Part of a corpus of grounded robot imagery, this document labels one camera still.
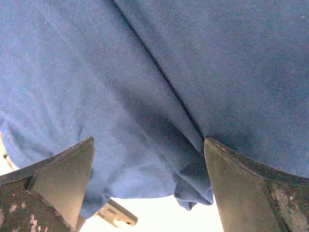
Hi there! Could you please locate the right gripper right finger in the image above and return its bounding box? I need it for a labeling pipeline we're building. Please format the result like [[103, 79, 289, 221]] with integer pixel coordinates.
[[204, 137, 309, 232]]

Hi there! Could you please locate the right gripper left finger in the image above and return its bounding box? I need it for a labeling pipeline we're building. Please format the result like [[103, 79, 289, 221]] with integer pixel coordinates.
[[0, 137, 95, 232]]

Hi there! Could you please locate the navy blue t-shirt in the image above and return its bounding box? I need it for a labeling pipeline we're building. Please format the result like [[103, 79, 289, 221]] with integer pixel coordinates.
[[0, 0, 309, 218]]

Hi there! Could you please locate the black clamp tool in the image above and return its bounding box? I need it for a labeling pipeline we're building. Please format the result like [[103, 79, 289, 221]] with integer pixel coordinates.
[[94, 199, 138, 228]]

